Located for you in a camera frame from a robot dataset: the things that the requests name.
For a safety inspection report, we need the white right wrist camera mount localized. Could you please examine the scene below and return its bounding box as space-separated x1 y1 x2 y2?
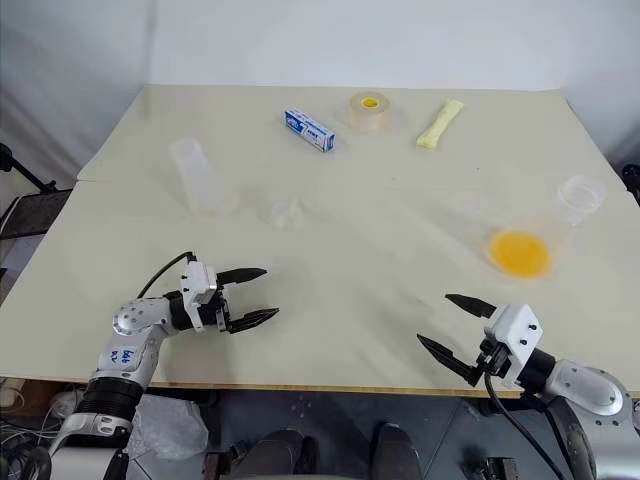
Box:
481 302 544 390

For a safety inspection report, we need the black device at table edge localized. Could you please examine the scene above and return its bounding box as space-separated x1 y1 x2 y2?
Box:
621 161 640 207

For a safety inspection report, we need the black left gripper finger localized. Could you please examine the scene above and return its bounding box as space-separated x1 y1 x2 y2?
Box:
227 307 280 336
217 267 269 288

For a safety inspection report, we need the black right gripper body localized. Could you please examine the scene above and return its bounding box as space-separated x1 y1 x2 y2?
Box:
467 339 512 388

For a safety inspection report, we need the dark grey platform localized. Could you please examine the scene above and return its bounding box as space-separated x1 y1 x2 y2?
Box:
0 188 77 242

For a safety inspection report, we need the small clear conical flask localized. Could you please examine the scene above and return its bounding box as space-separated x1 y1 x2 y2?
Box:
168 136 242 222

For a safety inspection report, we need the clear tape roll yellow core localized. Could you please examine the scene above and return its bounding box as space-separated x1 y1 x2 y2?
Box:
347 91 393 135

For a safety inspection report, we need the black tripod stand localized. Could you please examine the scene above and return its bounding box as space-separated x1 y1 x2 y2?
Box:
0 142 57 201

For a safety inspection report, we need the dark rounded shape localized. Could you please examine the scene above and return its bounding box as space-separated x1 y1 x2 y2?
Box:
233 428 320 480
373 421 422 480

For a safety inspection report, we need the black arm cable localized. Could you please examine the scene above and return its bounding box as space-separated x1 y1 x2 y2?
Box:
481 369 569 480
136 251 197 299

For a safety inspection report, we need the clear plastic bag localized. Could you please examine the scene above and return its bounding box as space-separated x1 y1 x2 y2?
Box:
131 393 210 459

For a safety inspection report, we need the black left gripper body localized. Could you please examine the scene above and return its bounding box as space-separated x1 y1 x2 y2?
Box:
197 284 237 335

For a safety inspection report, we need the blue and white carton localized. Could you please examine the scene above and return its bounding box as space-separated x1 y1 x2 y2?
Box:
282 106 338 155

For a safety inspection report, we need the large clear conical flask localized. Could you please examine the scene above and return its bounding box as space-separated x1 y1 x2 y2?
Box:
485 174 609 280

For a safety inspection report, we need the tangle of thin cables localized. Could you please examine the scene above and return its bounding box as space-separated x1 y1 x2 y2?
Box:
0 382 86 451

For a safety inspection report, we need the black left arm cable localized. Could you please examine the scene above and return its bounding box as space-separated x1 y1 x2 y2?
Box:
136 251 197 299

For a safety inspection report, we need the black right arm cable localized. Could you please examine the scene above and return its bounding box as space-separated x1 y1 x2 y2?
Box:
481 369 569 480

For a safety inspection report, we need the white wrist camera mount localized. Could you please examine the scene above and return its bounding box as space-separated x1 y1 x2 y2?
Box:
178 259 220 332
481 302 544 390

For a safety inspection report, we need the pale yellow snack packet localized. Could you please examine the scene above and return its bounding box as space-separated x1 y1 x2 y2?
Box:
415 97 467 151

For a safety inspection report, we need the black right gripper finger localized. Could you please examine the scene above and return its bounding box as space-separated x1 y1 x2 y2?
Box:
415 333 477 387
444 293 497 320

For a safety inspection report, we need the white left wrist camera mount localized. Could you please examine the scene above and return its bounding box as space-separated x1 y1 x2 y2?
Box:
178 259 220 332

